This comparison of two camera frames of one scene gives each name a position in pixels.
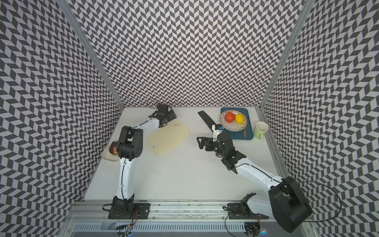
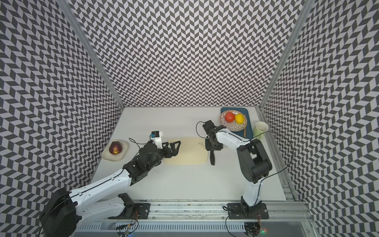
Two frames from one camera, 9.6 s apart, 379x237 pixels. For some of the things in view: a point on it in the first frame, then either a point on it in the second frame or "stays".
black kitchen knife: [208, 122] to [212, 157]
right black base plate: [241, 211] stays
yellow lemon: [239, 118] stays
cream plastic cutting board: [168, 136] to [192, 151]
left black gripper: [170, 116] to [174, 151]
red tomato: [229, 117] stays
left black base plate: [138, 211] stays
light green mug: [260, 128] stays
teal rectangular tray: [240, 135] stays
